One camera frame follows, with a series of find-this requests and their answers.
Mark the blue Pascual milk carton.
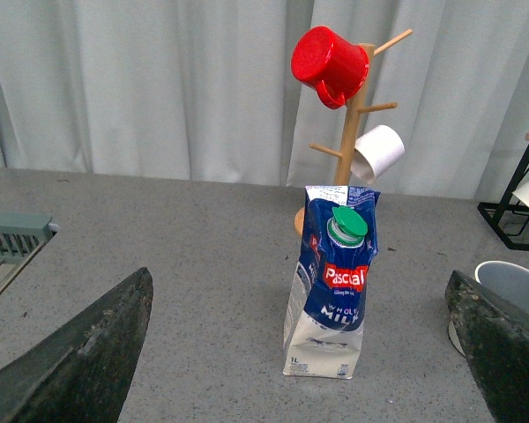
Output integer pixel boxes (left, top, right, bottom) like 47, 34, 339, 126
283, 186, 379, 379

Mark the black wire mug rack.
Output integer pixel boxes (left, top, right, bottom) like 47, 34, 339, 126
477, 132, 529, 251

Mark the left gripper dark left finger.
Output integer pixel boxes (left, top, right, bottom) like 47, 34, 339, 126
0, 268, 153, 422

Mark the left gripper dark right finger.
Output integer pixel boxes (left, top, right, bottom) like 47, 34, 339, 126
445, 270, 529, 422

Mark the cream mug blue inside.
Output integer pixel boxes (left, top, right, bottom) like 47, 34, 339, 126
473, 260, 529, 314

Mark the white mug on tree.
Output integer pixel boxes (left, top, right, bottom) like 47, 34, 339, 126
350, 125, 405, 184

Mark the red mug on tree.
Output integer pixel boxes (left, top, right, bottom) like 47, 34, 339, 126
291, 26, 369, 109

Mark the wooden mug tree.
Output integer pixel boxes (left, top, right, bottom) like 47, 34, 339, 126
293, 28, 414, 236

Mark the green dish rack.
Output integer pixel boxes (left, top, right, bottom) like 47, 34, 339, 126
0, 211, 60, 296

